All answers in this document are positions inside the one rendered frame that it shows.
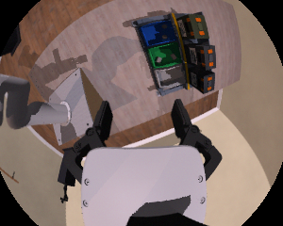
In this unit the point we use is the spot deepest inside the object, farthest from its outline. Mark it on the green bin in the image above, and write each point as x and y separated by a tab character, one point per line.
164	52

